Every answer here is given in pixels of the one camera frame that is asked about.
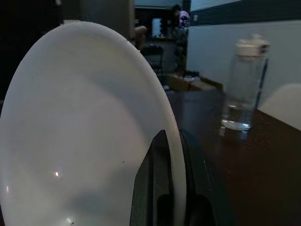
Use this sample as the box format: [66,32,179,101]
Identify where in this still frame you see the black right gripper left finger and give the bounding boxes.
[129,129,176,226]

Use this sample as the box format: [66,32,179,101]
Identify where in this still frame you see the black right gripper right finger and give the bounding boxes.
[180,128,236,226]

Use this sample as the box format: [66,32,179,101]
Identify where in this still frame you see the white bowl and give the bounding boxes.
[0,21,188,226]

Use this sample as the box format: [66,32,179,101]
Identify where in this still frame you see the brown cardboard box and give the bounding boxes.
[166,73,223,92]

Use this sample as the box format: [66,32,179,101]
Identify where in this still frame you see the clear bottle white lid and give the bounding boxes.
[221,34,271,131]

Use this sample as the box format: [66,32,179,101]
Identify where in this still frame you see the white chair back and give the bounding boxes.
[257,83,301,131]

